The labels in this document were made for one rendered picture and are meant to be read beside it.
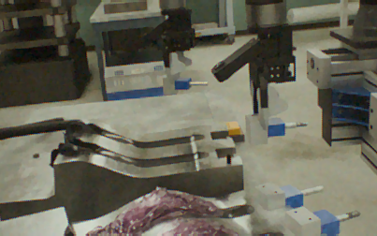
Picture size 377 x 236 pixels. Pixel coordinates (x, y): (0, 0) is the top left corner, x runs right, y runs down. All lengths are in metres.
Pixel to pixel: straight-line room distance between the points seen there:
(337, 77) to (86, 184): 0.78
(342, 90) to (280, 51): 0.46
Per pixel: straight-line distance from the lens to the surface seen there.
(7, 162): 1.45
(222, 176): 1.01
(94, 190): 1.02
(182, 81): 1.46
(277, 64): 1.01
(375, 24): 1.48
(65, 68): 5.01
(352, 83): 1.48
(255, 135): 1.05
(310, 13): 6.76
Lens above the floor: 1.30
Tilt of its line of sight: 19 degrees down
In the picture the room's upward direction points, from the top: 5 degrees counter-clockwise
